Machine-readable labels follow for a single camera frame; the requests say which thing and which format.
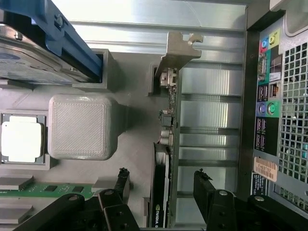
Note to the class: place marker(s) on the black open PC case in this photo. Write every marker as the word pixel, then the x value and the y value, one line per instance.
pixel 247 96

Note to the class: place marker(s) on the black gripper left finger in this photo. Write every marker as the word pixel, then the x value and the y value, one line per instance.
pixel 115 211

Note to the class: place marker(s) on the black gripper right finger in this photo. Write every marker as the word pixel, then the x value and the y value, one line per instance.
pixel 221 211

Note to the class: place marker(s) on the green RAM stick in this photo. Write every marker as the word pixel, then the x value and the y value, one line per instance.
pixel 36 190

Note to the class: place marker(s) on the silver CPU chip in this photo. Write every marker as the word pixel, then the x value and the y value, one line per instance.
pixel 21 139

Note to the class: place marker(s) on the hard disk blue caddy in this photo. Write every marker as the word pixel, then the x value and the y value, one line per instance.
pixel 36 62

